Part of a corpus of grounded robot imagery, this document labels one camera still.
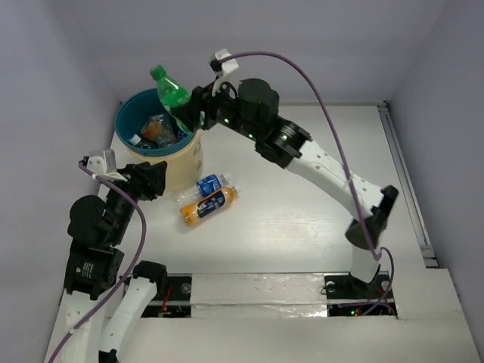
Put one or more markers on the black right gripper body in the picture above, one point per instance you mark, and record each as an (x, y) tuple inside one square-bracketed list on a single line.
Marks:
[(220, 108)]

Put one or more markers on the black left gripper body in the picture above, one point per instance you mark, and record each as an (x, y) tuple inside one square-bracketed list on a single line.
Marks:
[(140, 180)]

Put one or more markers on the green plastic bottle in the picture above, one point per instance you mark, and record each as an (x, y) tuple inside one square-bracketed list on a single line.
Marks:
[(170, 94)]

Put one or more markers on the clear bottle white cap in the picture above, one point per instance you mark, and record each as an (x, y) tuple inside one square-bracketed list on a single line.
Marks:
[(171, 137)]

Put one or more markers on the orange label tea bottle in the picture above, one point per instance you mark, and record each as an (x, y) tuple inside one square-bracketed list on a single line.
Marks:
[(154, 129)]

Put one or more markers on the large clear ribbed bottle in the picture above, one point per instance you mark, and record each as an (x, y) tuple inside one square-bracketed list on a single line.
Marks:
[(137, 141)]

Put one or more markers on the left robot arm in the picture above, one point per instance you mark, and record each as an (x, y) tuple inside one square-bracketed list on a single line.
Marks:
[(106, 286)]

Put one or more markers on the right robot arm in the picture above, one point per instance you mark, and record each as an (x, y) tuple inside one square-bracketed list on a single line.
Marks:
[(251, 110)]

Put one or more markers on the teal and cream bin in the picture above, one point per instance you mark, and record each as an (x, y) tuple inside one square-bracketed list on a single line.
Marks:
[(184, 159)]

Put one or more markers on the orange bottle dark label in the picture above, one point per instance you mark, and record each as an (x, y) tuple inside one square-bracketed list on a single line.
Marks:
[(219, 199)]

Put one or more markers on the small blue label bottle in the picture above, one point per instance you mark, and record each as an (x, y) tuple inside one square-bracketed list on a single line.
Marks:
[(203, 188)]

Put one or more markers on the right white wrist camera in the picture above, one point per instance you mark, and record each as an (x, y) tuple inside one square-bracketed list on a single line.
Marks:
[(224, 67)]

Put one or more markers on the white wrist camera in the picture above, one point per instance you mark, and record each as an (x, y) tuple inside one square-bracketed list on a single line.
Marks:
[(102, 163), (224, 67)]

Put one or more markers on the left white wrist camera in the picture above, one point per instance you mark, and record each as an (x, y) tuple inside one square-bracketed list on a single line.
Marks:
[(102, 163)]

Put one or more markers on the silver taped front rail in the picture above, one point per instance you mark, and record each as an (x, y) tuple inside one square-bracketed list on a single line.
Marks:
[(271, 295)]

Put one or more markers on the aluminium side rail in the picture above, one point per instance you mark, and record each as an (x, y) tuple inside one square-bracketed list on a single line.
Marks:
[(416, 217)]

